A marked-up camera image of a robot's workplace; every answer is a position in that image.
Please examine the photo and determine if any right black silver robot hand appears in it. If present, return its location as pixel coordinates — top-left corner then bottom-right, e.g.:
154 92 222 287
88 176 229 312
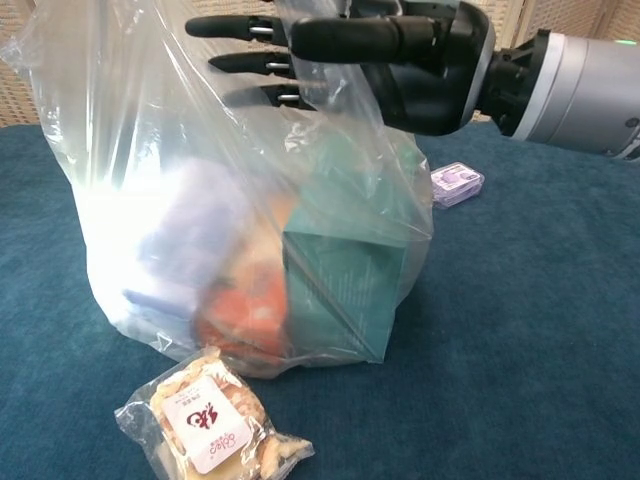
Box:
184 0 499 138

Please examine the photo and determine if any clear plastic shopping bag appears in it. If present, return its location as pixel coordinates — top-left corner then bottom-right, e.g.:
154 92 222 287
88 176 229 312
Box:
0 0 434 379

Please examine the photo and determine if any small purple clear case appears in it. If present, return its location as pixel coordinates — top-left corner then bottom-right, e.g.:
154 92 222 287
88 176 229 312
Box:
429 160 487 209

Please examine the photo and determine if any teal cardboard box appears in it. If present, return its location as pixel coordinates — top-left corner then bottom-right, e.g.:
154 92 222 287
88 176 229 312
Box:
282 139 431 364

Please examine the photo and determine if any teal fabric table cover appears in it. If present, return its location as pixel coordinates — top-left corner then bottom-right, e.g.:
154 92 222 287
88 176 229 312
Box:
0 119 640 480

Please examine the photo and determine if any white and blue box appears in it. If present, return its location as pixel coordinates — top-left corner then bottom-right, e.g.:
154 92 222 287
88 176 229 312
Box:
119 159 247 322

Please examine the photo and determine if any orange snack packet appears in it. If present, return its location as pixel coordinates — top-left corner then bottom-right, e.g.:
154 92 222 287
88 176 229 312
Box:
192 199 292 359

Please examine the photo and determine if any woven folding screen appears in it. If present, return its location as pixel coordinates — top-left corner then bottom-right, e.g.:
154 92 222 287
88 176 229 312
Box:
0 0 640 129

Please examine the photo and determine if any pastry in clear wrapper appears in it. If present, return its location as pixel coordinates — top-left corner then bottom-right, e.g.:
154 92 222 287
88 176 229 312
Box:
113 345 316 480

